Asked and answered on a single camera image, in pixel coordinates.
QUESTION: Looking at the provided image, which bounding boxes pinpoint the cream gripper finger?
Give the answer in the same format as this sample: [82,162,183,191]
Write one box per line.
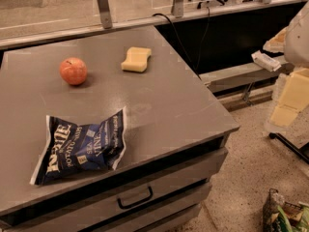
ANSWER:
[269,69,309,128]
[263,28,287,53]

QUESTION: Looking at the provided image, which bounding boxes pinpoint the yellow sponge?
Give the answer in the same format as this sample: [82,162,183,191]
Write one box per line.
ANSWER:
[121,47,152,73]

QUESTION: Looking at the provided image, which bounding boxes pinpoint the blue potato chip bag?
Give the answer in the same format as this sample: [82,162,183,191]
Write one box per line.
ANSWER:
[30,107,126,185]

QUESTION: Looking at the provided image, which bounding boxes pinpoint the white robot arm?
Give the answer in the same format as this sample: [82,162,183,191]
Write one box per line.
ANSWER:
[263,2,309,128]

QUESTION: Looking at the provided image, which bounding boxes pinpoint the white small box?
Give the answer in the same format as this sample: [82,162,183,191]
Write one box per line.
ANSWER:
[251,50,281,72]

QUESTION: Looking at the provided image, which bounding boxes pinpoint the black floor stand leg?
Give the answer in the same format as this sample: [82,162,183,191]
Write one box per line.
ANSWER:
[268,132,309,164]

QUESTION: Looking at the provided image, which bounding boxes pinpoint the grey low shelf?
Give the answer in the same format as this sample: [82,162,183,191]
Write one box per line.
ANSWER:
[200,56,294,111]

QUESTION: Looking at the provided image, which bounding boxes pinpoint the grey drawer cabinet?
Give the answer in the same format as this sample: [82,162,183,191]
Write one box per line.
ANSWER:
[0,27,238,232]

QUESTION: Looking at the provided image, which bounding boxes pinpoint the red apple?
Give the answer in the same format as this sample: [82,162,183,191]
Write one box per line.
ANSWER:
[59,57,87,85]

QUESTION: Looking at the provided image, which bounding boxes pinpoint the black cable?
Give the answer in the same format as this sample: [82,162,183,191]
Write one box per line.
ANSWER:
[152,6,211,72]

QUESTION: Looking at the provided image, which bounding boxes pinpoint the metal rail bracket middle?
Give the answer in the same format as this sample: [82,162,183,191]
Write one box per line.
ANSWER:
[171,0,183,18]

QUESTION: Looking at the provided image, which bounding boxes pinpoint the wire basket with bags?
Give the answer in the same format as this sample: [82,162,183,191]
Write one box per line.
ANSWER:
[263,188,309,232]

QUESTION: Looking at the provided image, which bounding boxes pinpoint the black drawer handle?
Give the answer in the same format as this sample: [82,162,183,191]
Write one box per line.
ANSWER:
[117,186,154,210]

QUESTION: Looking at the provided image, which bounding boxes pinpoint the metal rail bracket left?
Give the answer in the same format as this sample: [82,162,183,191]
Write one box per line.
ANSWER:
[97,0,112,29]

